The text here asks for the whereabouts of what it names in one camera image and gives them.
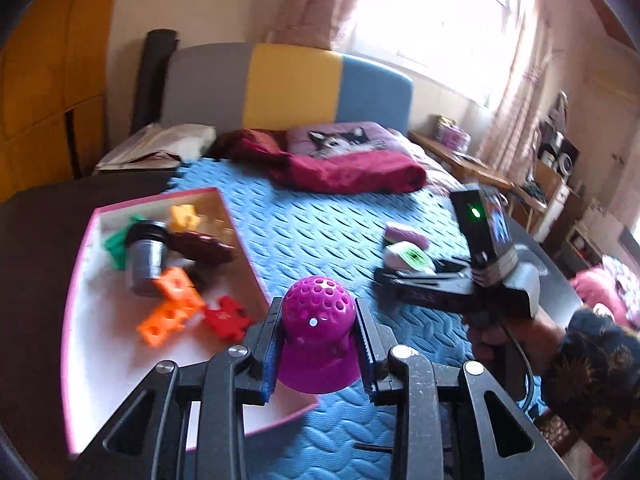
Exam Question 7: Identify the pink bed sheet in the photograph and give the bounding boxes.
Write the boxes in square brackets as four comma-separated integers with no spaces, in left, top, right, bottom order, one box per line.
[400,130,467,197]

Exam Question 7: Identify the red plastic toy piece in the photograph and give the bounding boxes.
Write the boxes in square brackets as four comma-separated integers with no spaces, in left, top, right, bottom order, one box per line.
[202,295,252,342]

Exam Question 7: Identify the brown toy with cream pegs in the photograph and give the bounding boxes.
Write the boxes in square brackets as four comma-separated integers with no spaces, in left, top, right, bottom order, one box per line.
[167,212,239,267]

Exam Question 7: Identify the black tall panel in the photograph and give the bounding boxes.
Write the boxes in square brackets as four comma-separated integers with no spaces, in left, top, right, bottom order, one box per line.
[131,29,180,137]

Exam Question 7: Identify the purple patterned roller toy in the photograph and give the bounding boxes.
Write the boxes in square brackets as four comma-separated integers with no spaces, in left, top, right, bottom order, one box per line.
[384,224,430,250]

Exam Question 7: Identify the blue foam mat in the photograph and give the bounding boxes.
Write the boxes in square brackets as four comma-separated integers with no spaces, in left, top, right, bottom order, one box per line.
[172,159,547,480]

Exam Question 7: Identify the grey transparent toy cup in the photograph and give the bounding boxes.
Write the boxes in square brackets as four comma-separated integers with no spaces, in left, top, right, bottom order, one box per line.
[124,220,171,297]

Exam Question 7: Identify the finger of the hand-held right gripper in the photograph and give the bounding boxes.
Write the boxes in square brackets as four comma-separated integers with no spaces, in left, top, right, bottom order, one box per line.
[374,268,444,307]
[433,258,472,277]

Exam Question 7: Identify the pink floral cloth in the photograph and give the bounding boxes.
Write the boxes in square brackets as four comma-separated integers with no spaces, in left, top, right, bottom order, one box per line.
[570,254,640,332]

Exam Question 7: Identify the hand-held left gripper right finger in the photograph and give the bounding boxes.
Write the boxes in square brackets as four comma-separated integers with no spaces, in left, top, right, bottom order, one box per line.
[352,297,576,480]

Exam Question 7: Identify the orange linked cube blocks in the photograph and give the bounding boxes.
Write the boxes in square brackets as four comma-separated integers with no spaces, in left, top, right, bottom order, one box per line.
[137,266,206,349]

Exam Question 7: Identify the green plastic toy piece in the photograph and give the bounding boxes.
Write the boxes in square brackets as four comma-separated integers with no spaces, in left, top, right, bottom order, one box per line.
[102,215,147,269]

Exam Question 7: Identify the black braided cable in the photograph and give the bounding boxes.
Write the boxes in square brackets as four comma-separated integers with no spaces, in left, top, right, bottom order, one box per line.
[502,327,540,417]

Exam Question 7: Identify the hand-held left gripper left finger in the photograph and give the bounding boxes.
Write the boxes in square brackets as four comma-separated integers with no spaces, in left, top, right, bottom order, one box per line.
[75,296,287,480]

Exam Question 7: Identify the purple cat print pillow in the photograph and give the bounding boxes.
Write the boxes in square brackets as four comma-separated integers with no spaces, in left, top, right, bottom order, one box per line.
[286,121,402,159]

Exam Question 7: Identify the purple perforated dome toy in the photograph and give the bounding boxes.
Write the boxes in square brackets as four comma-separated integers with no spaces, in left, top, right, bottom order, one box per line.
[277,275,362,395]

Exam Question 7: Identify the white and green toy base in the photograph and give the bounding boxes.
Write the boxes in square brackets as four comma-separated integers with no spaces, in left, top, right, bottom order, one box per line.
[383,241,435,276]

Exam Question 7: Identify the pink curtain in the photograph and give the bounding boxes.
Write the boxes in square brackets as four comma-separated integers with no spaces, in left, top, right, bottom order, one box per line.
[475,0,552,177]

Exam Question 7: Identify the woven rattan seat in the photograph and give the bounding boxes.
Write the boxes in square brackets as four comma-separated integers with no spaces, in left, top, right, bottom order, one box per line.
[536,409,582,457]

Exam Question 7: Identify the person's right hand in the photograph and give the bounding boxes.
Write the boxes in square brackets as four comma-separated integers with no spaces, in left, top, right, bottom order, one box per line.
[468,316,567,377]

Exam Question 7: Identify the grey yellow blue headboard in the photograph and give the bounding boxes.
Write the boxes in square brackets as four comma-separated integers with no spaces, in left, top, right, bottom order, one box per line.
[160,42,415,137]

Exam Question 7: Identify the cluttered shelf unit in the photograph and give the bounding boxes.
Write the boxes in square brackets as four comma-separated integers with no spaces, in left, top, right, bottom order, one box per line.
[520,90,587,242]

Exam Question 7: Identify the dark red blanket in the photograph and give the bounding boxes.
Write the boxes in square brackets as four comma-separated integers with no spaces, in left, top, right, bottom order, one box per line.
[212,129,428,195]

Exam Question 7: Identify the person's right forearm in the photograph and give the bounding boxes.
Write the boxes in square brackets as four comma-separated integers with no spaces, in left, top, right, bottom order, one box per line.
[542,307,640,457]

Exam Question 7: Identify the orange yellow toy piece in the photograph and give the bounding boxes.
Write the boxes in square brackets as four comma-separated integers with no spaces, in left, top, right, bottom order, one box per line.
[169,204,202,234]

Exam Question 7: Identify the pink-rimmed white tray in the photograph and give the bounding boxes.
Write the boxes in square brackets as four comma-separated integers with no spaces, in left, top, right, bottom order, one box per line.
[60,187,322,462]

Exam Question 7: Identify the bright window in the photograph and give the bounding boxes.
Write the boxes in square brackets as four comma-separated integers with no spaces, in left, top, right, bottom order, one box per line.
[340,0,517,107]

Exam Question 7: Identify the purple storage box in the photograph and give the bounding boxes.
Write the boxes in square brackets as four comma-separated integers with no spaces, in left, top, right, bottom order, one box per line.
[432,116,471,149]

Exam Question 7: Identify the wooden bedside desk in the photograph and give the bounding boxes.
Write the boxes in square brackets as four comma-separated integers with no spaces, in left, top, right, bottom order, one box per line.
[409,131,549,217]

